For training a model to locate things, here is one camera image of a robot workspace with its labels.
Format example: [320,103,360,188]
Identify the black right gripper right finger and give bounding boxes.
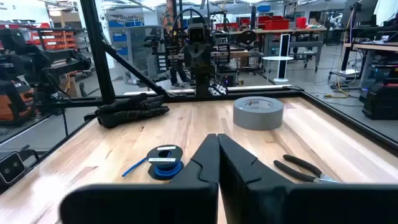
[218,133,398,224]

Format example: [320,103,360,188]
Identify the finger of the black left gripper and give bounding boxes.
[183,45,200,73]
[198,45,215,73]

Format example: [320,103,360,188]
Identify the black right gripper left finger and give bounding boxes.
[59,133,220,224]

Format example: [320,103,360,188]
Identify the blue cord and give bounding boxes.
[121,157,184,180]

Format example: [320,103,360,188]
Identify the black plastic wire spool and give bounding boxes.
[146,144,185,181]

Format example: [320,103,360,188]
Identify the person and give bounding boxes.
[161,0,191,90]

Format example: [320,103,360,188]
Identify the grey panel cabinet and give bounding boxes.
[126,25,166,85]

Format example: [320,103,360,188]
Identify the black work glove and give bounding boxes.
[83,105,170,129]
[96,92,165,114]

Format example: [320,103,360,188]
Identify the white and black tower stand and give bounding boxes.
[262,33,295,83]

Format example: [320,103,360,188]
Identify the large red bin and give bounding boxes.
[257,15,290,31]

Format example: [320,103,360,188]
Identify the grey workbench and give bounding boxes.
[229,27,328,73]

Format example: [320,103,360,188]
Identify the shelf of red bins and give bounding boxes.
[29,29,78,51]

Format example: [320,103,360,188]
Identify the black equipment cart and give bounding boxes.
[0,27,93,103]

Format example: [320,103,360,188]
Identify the black equipment case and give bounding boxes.
[361,81,398,121]

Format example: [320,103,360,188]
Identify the orange and black vacuum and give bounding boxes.
[0,77,35,125]

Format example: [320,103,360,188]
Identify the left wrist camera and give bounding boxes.
[187,22,208,44]

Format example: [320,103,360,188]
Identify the black-handled pliers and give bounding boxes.
[273,154,343,184]

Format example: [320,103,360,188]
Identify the grey duct tape roll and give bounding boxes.
[233,96,284,131]

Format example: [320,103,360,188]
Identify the yellow extension cable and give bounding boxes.
[323,9,358,100]

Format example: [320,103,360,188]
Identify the table-level camera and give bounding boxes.
[0,151,26,185]

